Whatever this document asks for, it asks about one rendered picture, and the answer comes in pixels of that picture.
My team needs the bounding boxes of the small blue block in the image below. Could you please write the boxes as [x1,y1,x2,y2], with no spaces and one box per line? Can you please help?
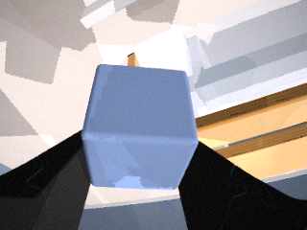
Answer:
[81,64,199,191]

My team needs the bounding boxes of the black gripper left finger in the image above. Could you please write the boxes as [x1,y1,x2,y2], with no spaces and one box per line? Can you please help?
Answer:
[0,130,91,230]

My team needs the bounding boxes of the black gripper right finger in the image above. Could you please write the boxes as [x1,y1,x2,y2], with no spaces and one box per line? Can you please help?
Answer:
[177,141,307,230]

